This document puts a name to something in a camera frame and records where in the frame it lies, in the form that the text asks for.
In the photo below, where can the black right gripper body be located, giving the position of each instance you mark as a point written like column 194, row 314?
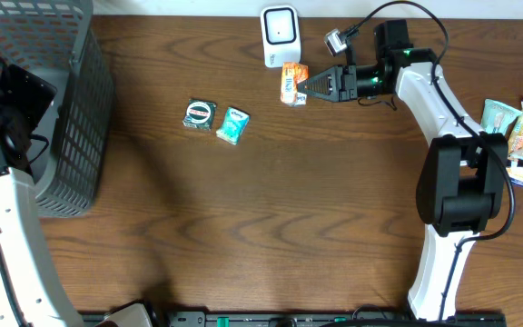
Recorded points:
column 361, row 79

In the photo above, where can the orange tissue pack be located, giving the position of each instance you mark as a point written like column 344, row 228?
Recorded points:
column 292, row 74

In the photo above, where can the teal Kleenex tissue pack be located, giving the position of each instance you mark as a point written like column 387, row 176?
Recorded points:
column 233, row 125

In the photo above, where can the green round-label packet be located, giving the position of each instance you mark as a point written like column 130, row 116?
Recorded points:
column 199, row 114

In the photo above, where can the green wipes packet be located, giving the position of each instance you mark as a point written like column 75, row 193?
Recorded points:
column 498, row 117

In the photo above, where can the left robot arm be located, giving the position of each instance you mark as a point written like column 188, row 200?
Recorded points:
column 31, row 293

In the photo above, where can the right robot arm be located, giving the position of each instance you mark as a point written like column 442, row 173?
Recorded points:
column 461, row 184

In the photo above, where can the white barcode scanner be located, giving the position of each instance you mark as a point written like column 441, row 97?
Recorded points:
column 281, row 36

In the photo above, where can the grey plastic mesh basket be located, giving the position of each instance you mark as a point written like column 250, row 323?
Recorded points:
column 54, row 40

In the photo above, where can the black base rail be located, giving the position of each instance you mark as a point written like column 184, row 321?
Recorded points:
column 304, row 319

